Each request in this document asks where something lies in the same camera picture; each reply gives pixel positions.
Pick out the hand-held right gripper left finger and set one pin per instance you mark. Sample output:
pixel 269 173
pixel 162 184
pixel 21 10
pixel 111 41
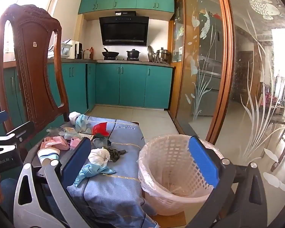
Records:
pixel 75 162

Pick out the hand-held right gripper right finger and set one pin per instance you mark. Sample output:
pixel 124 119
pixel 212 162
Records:
pixel 203 161

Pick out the white lattice waste basket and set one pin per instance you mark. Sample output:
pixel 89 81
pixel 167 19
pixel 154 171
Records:
pixel 171 166

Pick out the clear bread wrapper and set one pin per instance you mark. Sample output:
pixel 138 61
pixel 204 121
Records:
pixel 64 131

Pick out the wilted green leaf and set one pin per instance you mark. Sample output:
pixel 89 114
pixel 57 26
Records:
pixel 115 154

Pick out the clear plastic basket liner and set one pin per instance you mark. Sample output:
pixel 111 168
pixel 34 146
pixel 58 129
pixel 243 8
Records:
pixel 144 171

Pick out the small pink packet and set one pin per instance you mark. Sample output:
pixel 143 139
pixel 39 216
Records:
pixel 75 143

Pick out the crumpled light blue mask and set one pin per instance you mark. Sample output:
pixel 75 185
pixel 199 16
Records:
pixel 92 171

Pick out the crumpled white tissue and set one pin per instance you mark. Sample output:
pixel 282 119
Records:
pixel 98 156

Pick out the pink crumpled wrapper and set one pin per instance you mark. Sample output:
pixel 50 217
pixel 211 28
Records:
pixel 55 143

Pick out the white blue medicine box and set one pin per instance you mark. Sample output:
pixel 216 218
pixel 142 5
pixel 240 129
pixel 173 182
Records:
pixel 87 136

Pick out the white paper cup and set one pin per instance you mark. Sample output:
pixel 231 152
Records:
pixel 47 155

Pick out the blue face mask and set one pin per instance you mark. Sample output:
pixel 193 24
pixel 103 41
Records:
pixel 83 123

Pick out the red foil packet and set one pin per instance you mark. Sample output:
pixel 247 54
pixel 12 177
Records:
pixel 101 128

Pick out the white plastic bag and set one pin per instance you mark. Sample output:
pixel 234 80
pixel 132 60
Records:
pixel 73 116

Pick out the blue striped cloth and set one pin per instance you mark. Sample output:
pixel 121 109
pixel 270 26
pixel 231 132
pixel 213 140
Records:
pixel 123 171

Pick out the carved wooden chair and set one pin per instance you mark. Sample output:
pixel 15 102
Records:
pixel 33 64

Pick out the etched glass sliding door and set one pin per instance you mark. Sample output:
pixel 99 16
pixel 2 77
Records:
pixel 258 87
pixel 204 76

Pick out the white dish rack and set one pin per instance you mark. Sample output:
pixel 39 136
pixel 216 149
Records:
pixel 65 49

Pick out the white kettle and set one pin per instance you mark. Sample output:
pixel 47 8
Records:
pixel 73 49

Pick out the black flask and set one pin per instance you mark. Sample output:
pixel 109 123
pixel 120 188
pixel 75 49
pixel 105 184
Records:
pixel 79 54

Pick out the teal base cabinets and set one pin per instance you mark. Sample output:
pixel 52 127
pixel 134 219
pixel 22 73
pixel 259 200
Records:
pixel 133 85

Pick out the grey refrigerator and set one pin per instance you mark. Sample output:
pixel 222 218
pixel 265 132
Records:
pixel 209 64

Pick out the clear plastic bottle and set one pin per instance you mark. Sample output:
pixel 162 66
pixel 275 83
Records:
pixel 86 54

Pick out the brown bottle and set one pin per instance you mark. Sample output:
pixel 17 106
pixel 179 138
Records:
pixel 91 53

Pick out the steel stock pot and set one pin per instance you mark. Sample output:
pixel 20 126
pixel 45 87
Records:
pixel 163 55

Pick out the gas stove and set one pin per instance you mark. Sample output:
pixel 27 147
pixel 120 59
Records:
pixel 122 59

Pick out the black wok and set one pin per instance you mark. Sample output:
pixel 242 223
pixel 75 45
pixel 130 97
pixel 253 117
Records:
pixel 110 53

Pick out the steel pot lid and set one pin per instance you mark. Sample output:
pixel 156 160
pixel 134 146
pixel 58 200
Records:
pixel 150 53

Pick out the black cooking pot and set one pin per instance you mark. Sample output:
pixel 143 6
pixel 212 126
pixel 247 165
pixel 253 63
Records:
pixel 133 53

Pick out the black range hood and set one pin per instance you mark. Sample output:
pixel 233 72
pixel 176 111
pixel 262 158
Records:
pixel 124 30

